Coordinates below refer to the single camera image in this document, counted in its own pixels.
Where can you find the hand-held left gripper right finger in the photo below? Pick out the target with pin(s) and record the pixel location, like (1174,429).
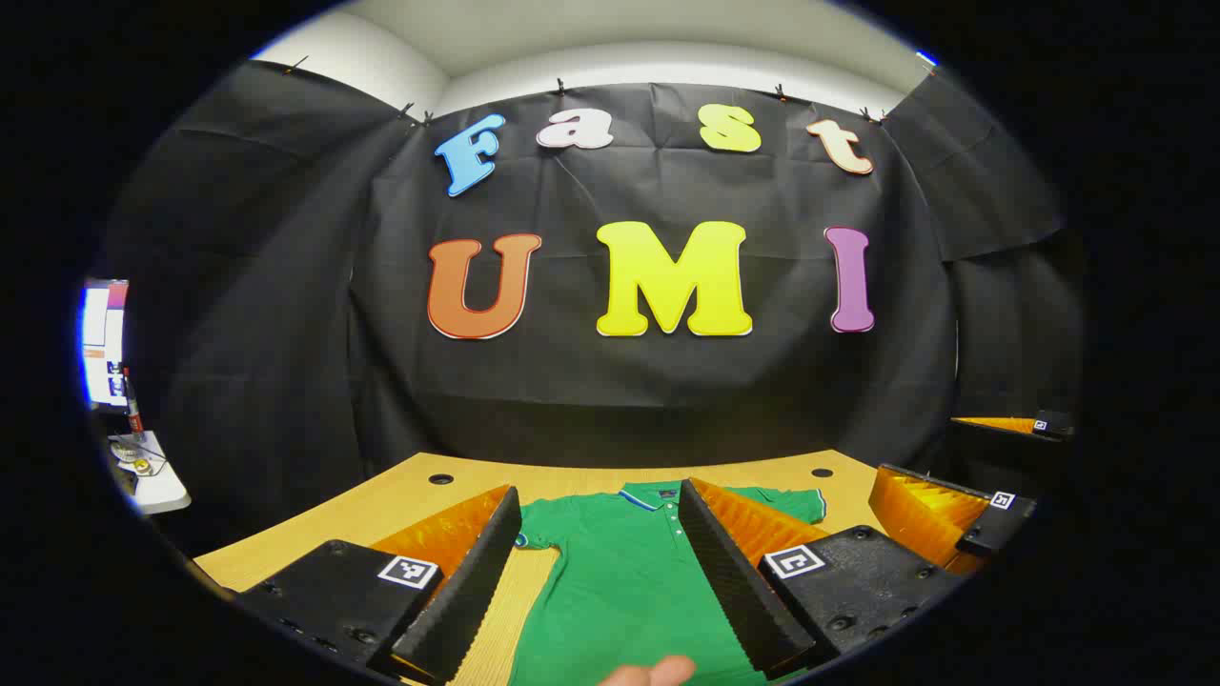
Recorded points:
(734,591)

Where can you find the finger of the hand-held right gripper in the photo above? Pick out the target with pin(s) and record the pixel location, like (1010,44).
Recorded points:
(1053,426)
(996,524)

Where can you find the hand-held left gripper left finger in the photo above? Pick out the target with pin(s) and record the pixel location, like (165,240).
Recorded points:
(467,591)

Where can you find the green T-shirt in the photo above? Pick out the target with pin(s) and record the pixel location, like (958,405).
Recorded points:
(620,591)

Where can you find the black backdrop cloth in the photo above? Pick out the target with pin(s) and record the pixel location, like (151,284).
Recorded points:
(572,381)

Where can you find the white side table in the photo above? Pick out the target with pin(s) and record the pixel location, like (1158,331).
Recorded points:
(162,491)

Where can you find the small grey round object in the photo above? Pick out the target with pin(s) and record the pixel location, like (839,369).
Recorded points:
(127,450)

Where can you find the red bottle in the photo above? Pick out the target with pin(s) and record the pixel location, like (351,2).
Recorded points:
(133,419)

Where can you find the computer monitor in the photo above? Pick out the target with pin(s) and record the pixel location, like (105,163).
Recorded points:
(100,343)

